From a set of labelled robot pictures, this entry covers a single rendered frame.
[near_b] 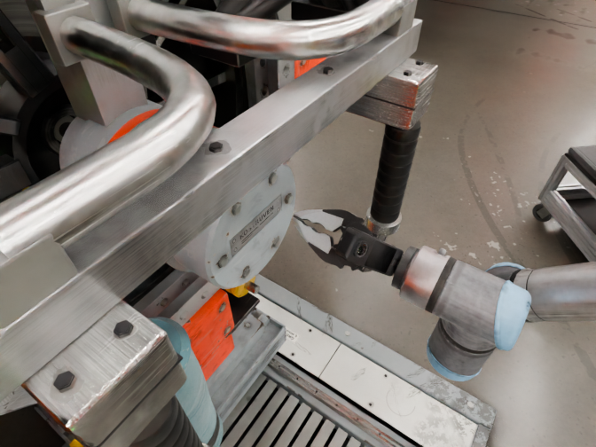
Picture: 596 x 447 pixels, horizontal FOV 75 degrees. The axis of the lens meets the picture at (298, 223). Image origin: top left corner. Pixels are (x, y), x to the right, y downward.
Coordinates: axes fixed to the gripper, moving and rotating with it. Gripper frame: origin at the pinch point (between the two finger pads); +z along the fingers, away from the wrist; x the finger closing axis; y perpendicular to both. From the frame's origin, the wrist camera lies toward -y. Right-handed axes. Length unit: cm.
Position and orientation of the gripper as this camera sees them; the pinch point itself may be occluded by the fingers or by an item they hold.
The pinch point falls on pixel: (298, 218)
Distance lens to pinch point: 67.3
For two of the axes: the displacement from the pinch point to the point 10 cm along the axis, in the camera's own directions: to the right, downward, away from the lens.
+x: 4.0, -9.1, -0.8
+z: -8.3, -4.0, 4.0
